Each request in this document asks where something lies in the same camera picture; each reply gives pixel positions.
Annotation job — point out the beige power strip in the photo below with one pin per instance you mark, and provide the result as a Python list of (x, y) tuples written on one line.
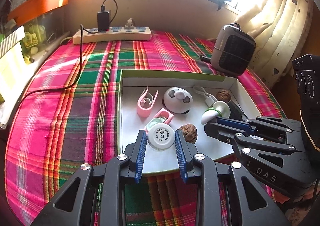
[(117, 33)]

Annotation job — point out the black window latch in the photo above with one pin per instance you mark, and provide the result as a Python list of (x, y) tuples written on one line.
[(220, 3)]

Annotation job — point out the striped white box lid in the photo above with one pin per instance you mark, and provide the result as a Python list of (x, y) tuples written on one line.
[(11, 40)]

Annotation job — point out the white egg shaped object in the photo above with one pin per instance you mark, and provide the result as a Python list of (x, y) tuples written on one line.
[(209, 115)]

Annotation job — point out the black rectangular remote device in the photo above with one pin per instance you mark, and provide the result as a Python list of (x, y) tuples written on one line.
[(236, 112)]

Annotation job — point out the white round mini fan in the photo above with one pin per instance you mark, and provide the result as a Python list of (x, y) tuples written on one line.
[(177, 100)]

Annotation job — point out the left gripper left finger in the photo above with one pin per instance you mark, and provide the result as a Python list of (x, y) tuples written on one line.
[(76, 200)]

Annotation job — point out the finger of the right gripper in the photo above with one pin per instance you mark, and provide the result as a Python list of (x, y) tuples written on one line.
[(268, 128), (237, 137)]

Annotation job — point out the green white spool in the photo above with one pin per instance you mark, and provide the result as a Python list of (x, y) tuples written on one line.
[(222, 108)]

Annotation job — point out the yellow green toy package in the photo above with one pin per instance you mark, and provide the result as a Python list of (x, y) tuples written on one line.
[(34, 40)]

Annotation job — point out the brown walnut in tray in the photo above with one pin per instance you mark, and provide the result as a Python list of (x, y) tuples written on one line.
[(223, 95)]

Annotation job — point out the cream heart pattern curtain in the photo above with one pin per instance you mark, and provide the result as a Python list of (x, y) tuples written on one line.
[(280, 29)]

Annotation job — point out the pink plastic clip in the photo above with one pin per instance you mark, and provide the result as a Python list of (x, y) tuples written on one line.
[(146, 102)]

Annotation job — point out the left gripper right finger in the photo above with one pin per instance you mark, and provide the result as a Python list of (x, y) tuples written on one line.
[(247, 202)]

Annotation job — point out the black charger adapter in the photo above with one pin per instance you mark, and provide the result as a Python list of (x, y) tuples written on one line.
[(103, 19)]

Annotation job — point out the white green cardboard tray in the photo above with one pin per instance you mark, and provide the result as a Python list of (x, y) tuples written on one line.
[(133, 82)]

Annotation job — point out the brown walnut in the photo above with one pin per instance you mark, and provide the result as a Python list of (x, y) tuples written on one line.
[(189, 132), (223, 95)]

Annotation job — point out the yellow green cardboard box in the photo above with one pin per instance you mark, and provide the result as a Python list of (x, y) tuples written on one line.
[(12, 67)]

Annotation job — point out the orange plastic tray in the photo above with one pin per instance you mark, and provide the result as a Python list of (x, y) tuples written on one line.
[(34, 8)]

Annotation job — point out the grey portable heater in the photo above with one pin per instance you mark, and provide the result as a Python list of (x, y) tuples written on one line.
[(233, 50)]

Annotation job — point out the white round cap container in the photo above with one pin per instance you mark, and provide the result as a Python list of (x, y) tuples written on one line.
[(161, 136)]

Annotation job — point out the beige plug on strip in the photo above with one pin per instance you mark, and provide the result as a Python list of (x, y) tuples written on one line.
[(130, 24)]

